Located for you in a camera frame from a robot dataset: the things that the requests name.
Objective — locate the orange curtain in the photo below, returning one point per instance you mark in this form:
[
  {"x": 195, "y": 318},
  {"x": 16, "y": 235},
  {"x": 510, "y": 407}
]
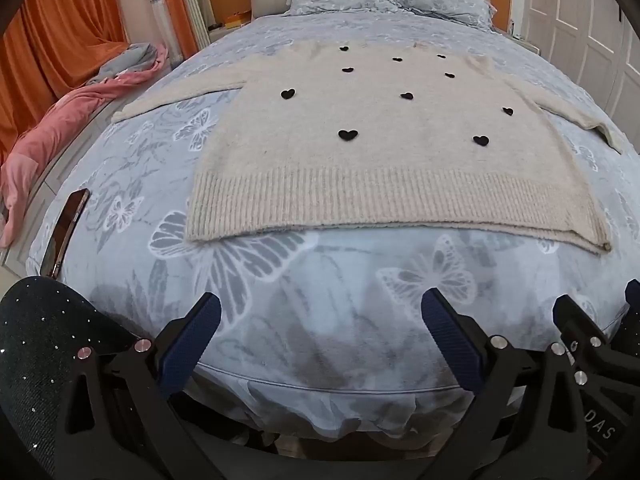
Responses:
[
  {"x": 175, "y": 5},
  {"x": 60, "y": 35}
]

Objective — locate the white wardrobe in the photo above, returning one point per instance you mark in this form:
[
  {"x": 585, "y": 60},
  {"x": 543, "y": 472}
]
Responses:
[{"x": 575, "y": 10}]

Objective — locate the grey cloth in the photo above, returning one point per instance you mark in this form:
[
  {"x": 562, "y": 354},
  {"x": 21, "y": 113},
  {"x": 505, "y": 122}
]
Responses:
[{"x": 125, "y": 60}]

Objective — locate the person's black sparkly trouser leg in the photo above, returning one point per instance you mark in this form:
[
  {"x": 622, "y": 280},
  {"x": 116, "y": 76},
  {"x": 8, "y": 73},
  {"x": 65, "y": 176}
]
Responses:
[{"x": 40, "y": 335}]

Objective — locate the beige sweater with black hearts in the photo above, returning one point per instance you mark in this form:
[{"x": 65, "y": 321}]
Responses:
[{"x": 350, "y": 170}]

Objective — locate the yellow box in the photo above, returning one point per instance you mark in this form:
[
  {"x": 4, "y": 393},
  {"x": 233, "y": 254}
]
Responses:
[{"x": 236, "y": 20}]

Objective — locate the bed with butterfly-print cover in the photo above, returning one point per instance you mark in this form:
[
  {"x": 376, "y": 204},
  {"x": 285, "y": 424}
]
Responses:
[{"x": 325, "y": 310}]

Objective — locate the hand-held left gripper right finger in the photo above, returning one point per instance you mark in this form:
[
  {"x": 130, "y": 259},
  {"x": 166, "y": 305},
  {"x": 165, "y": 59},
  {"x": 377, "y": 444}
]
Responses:
[{"x": 450, "y": 342}]

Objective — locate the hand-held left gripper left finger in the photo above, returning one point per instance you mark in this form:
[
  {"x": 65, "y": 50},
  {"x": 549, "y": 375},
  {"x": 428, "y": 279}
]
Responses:
[{"x": 192, "y": 342}]

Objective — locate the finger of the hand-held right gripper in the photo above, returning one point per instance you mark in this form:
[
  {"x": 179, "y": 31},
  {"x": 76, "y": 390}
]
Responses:
[
  {"x": 575, "y": 317},
  {"x": 634, "y": 297}
]

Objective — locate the pink quilt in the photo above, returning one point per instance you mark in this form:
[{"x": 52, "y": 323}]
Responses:
[{"x": 45, "y": 135}]

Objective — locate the smartphone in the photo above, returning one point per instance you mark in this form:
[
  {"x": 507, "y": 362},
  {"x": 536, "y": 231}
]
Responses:
[{"x": 65, "y": 230}]

